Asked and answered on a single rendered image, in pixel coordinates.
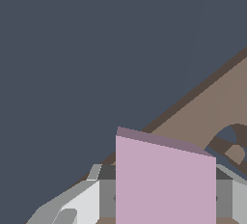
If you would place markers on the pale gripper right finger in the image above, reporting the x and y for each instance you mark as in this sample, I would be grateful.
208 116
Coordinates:
230 195

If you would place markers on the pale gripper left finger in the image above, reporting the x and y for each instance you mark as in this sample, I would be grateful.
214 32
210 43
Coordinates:
83 199

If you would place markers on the pink block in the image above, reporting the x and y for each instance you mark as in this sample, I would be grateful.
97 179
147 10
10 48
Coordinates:
164 182

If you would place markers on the brown slotted board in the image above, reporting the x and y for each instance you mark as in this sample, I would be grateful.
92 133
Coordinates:
209 105

